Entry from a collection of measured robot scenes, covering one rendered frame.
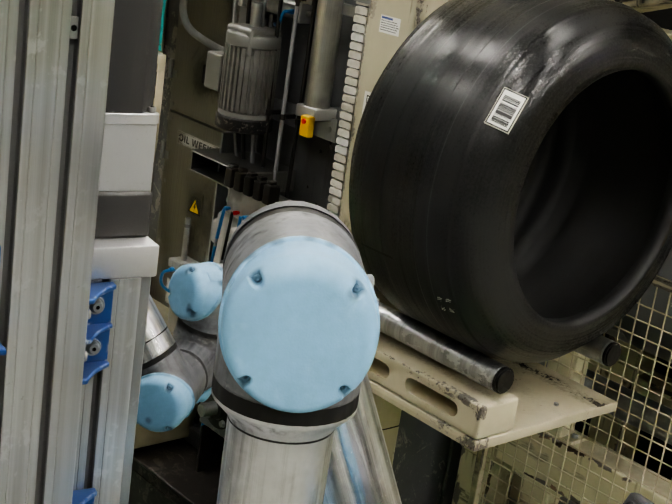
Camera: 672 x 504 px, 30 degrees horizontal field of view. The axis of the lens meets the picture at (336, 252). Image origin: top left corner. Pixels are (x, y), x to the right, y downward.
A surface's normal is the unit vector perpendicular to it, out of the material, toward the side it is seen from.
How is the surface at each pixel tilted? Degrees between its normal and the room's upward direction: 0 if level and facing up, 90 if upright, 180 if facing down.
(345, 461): 92
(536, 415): 0
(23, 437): 90
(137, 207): 90
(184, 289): 83
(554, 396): 0
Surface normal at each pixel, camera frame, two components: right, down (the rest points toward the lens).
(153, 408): -0.16, 0.27
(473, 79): -0.54, -0.47
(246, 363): 0.10, 0.18
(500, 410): 0.64, 0.31
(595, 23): 0.40, -0.45
